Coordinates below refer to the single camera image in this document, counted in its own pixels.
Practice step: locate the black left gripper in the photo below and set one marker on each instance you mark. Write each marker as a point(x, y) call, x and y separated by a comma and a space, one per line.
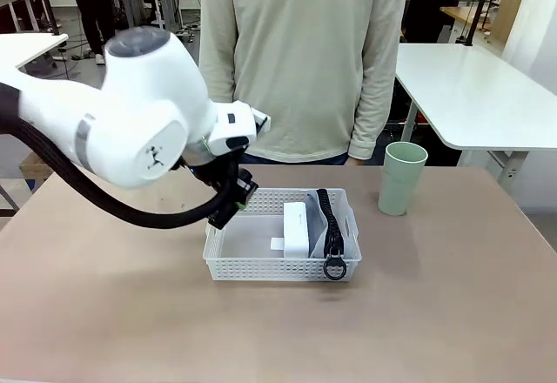
point(217, 174)

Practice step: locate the white rectangular box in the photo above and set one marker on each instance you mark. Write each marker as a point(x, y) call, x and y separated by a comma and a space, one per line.
point(298, 230)

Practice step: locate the grey zippered pouch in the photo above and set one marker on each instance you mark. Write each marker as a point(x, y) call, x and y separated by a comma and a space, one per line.
point(331, 222)

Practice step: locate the person's left forearm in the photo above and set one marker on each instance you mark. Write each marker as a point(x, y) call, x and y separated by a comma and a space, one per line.
point(378, 96)

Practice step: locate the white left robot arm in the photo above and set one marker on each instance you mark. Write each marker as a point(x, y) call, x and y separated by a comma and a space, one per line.
point(130, 117)

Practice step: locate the person's right forearm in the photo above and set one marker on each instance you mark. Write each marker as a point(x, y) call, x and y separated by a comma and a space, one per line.
point(217, 52)

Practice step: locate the white perforated plastic basket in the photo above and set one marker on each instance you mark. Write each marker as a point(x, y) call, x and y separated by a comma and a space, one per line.
point(261, 270)

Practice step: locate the pale green plastic cup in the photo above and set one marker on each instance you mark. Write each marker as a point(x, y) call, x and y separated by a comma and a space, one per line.
point(400, 183)

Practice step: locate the person in beige sweater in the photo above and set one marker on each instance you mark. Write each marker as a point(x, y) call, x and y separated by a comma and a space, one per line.
point(304, 52)

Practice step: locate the person in black clothes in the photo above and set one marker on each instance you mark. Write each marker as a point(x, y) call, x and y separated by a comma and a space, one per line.
point(93, 8)

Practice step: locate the small white table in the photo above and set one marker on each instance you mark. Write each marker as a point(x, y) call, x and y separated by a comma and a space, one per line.
point(35, 43)

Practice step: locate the large white table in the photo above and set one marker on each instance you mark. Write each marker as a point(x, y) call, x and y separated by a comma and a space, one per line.
point(470, 91)

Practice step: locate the black pole with clamp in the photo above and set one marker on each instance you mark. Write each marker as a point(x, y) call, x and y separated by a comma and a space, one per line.
point(48, 0)

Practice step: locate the dark clothed background person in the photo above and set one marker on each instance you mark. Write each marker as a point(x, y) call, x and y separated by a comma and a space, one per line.
point(435, 4)

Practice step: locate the wooden table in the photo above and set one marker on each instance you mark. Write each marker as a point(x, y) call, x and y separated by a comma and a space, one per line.
point(465, 15)

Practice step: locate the black slanted pole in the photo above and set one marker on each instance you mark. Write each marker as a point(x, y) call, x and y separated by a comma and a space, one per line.
point(478, 4)

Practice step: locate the cardboard box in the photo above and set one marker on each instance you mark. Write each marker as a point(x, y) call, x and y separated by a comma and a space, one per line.
point(509, 4)

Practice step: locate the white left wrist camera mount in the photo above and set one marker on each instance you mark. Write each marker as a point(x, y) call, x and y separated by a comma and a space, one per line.
point(260, 119)

